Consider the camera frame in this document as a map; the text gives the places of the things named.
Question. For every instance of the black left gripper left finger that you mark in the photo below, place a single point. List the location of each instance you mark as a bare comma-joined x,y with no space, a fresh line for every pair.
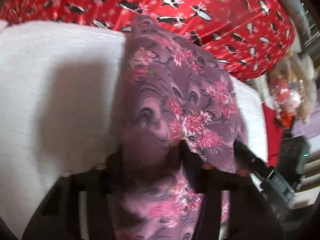
84,205

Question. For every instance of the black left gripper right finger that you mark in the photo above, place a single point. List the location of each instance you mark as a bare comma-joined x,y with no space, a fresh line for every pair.
231,203

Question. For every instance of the purple floral cloth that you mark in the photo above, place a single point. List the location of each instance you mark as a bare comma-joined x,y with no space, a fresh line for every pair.
173,91

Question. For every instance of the red cloth at right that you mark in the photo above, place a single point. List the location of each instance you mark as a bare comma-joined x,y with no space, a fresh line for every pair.
274,136

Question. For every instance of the stuffed toys in plastic bag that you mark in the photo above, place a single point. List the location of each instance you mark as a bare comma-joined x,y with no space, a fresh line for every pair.
293,89

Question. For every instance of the white quilted mat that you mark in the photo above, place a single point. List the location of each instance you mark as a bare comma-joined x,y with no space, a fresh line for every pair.
61,94

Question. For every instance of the red penguin print blanket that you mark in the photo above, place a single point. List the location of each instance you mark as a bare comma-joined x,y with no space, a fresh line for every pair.
247,36

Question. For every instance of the grey pillow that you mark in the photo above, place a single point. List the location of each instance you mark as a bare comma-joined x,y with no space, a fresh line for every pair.
295,10

